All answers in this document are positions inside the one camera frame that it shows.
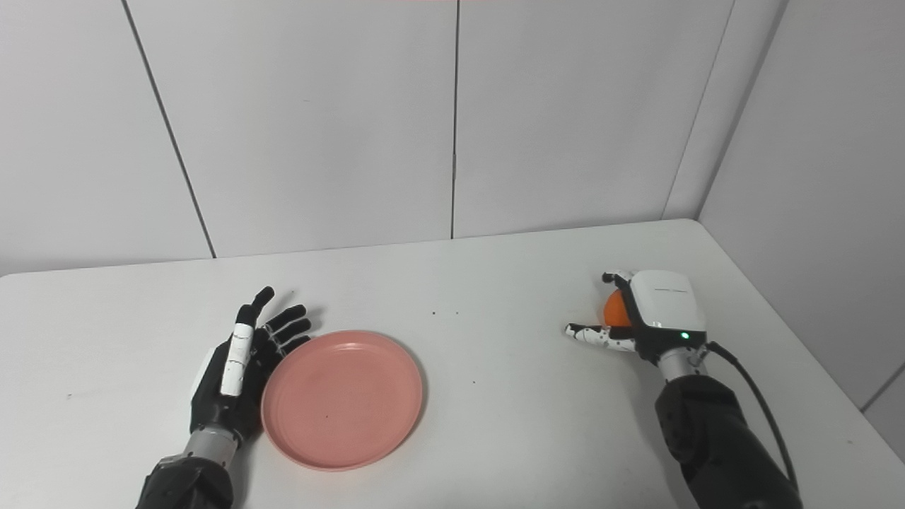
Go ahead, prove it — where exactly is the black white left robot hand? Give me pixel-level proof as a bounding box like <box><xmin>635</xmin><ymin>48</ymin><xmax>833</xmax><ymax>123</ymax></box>
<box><xmin>189</xmin><ymin>286</ymin><xmax>313</xmax><ymax>446</ymax></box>

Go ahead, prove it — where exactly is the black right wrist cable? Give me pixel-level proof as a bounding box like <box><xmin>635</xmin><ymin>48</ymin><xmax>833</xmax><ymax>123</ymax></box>
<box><xmin>707</xmin><ymin>341</ymin><xmax>800</xmax><ymax>496</ymax></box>

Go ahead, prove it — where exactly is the orange fruit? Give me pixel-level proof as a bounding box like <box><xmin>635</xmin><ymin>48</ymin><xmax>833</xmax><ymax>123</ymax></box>
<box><xmin>602</xmin><ymin>290</ymin><xmax>634</xmax><ymax>327</ymax></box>

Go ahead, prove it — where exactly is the pink round plate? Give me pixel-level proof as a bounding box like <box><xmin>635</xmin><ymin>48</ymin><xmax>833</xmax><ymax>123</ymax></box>
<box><xmin>261</xmin><ymin>330</ymin><xmax>424</xmax><ymax>472</ymax></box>

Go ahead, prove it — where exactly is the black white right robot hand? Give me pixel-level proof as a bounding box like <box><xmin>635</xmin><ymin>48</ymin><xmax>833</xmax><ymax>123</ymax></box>
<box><xmin>564</xmin><ymin>269</ymin><xmax>708</xmax><ymax>365</ymax></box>

